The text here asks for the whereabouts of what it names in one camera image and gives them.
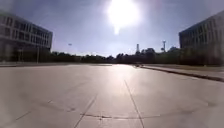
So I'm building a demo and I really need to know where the row of dark trees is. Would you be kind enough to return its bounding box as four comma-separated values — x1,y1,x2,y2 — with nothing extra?
36,47,214,66

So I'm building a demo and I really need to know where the grey concrete slab pavement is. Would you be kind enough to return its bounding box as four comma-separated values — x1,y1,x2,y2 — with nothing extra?
0,63,224,128

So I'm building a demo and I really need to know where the distant tower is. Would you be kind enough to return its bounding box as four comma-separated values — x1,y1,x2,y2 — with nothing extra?
135,43,141,54

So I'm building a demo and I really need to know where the distant floodlight pole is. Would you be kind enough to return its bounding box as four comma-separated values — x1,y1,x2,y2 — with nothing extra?
67,42,73,54

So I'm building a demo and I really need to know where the dark pole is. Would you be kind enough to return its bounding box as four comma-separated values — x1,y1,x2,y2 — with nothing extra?
161,39,167,53

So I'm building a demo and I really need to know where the dark raised kerb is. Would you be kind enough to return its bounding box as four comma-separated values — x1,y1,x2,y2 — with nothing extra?
139,65,224,83

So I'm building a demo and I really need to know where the pale sidewalk strip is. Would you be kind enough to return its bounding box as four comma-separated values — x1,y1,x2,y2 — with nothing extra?
143,64,224,80

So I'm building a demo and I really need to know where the glass-fronted office building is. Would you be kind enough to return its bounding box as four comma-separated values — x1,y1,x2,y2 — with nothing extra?
0,12,54,63

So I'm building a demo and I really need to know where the large grey office building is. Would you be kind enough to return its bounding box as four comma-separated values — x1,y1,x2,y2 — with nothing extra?
178,10,224,66

